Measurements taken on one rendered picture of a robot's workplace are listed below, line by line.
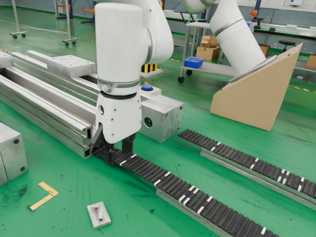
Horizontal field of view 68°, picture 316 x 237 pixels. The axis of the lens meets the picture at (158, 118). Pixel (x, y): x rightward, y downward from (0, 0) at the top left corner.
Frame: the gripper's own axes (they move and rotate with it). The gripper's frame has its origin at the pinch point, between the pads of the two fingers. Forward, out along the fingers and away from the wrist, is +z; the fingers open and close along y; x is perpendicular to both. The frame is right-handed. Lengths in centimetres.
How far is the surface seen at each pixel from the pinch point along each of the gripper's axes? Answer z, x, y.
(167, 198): 2.2, -16.0, -2.0
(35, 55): -5, 79, 21
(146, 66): 65, 207, 255
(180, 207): 2.3, -19.2, -2.0
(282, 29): -1, 72, 496
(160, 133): 0.0, -1.8, 14.0
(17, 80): -3, 56, 2
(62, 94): -5.4, 27.8, 3.2
